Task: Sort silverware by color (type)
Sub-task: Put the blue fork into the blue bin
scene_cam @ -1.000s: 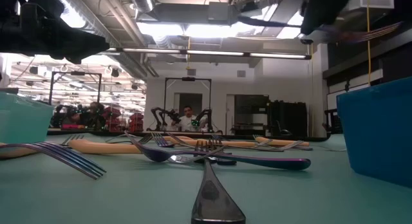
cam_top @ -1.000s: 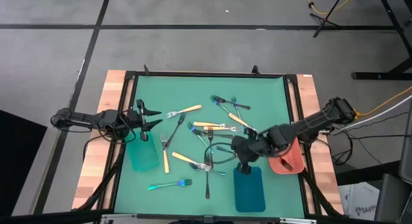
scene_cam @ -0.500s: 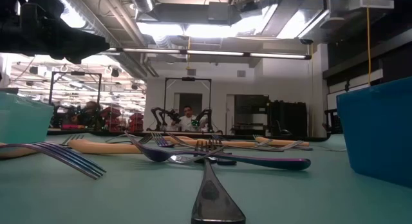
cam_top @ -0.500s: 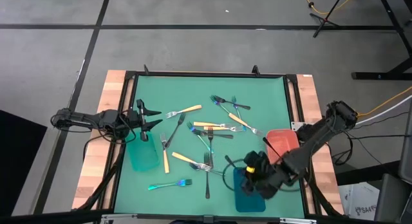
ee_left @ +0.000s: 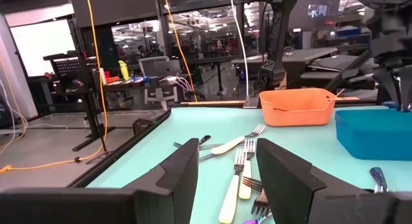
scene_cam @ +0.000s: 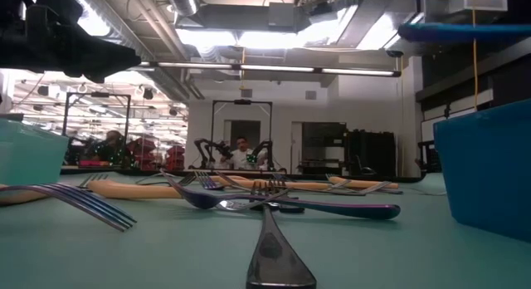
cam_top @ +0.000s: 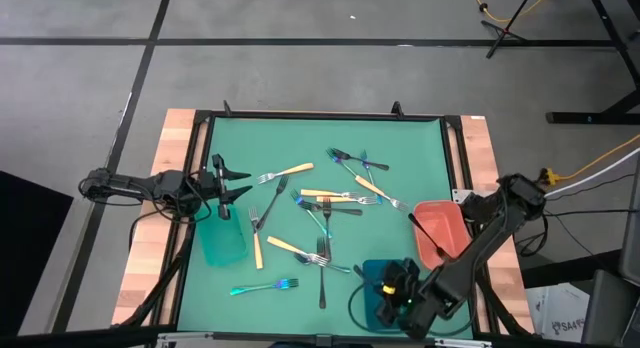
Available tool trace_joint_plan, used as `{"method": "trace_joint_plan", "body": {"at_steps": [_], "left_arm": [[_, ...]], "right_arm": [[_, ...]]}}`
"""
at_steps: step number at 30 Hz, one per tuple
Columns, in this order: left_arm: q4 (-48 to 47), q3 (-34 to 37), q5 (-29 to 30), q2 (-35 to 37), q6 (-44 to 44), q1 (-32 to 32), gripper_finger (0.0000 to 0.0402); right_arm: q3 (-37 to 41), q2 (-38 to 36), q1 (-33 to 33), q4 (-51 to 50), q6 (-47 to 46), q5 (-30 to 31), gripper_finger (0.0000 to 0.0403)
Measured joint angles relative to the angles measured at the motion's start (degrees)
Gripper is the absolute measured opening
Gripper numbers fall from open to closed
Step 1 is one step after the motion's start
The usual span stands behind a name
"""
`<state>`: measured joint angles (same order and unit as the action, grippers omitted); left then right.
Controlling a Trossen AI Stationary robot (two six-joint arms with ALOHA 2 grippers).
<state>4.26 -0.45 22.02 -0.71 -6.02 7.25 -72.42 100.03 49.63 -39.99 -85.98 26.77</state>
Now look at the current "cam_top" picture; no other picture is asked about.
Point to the silver mounting plate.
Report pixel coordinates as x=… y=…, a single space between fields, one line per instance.
x=461 y=194

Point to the dark blue spoon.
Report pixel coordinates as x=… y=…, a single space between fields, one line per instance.
x=340 y=268

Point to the orange plastic bin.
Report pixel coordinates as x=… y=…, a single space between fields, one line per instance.
x=440 y=223

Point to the white printed box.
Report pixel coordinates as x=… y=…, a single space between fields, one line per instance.
x=555 y=313

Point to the black desk frame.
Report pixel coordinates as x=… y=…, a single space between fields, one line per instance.
x=575 y=118

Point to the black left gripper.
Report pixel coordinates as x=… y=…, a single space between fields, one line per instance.
x=218 y=188

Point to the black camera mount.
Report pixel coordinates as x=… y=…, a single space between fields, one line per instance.
x=325 y=341

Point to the aluminium rail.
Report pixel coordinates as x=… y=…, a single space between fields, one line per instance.
x=460 y=342

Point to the dark grey case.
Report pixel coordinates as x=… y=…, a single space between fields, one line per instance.
x=610 y=313

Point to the green plastic bin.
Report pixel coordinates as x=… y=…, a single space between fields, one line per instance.
x=222 y=243

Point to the black tripod stand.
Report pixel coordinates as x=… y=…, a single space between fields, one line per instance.
x=505 y=32

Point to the grey panel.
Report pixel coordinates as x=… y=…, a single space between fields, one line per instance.
x=631 y=228

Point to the black panel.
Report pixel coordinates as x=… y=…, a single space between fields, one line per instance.
x=30 y=248

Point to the blue plastic bin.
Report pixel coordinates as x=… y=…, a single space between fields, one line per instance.
x=372 y=308

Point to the yellow tape tag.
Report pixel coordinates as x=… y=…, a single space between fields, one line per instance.
x=388 y=289

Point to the iridescent blue metal fork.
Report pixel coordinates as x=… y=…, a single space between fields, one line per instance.
x=359 y=271
x=312 y=215
x=260 y=287
x=345 y=166
x=369 y=170

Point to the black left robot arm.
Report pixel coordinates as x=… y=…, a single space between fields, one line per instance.
x=150 y=185

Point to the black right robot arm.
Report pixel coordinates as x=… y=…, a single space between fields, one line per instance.
x=475 y=258

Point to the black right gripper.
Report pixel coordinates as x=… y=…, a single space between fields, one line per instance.
x=397 y=280

